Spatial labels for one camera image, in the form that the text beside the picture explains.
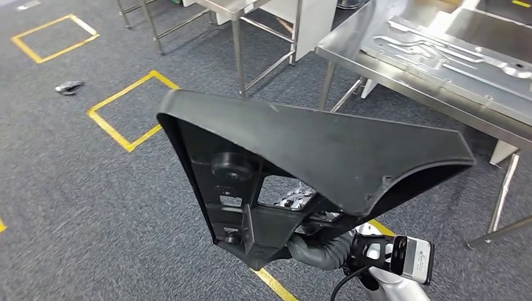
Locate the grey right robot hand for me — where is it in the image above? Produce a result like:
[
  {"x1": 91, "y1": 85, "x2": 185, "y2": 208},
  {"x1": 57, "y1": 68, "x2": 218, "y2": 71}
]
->
[{"x1": 274, "y1": 182, "x2": 343, "y2": 222}]

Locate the black plastic plate frame part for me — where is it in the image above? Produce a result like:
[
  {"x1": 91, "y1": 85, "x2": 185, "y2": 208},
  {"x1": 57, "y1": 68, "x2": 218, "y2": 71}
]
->
[{"x1": 156, "y1": 88, "x2": 477, "y2": 272}]

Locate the stainless steel workbench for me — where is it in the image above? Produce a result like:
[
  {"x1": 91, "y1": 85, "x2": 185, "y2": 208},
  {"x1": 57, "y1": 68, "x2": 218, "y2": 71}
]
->
[{"x1": 315, "y1": 0, "x2": 532, "y2": 251}]

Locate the stamped grey metal panel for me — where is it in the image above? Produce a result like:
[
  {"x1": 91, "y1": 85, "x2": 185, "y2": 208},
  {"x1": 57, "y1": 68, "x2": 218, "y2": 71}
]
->
[{"x1": 360, "y1": 15, "x2": 532, "y2": 128}]

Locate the small grey metal clamp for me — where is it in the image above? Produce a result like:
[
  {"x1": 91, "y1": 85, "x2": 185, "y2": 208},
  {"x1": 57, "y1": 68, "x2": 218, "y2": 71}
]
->
[{"x1": 55, "y1": 80, "x2": 87, "y2": 97}]

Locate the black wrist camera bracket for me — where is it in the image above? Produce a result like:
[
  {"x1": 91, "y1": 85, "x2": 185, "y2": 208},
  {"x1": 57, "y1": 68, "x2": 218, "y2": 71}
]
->
[{"x1": 348, "y1": 231, "x2": 407, "y2": 276}]

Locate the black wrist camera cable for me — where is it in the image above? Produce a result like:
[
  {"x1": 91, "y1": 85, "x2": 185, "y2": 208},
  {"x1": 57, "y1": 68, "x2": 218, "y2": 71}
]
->
[{"x1": 329, "y1": 264, "x2": 371, "y2": 301}]

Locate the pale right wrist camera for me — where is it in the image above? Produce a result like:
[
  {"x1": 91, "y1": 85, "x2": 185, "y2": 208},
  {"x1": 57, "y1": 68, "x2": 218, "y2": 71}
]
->
[{"x1": 390, "y1": 235, "x2": 435, "y2": 287}]

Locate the steel frame side table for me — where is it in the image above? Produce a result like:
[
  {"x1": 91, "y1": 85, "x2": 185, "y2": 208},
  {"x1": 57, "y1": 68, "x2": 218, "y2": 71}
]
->
[{"x1": 115, "y1": 0, "x2": 303, "y2": 99}]

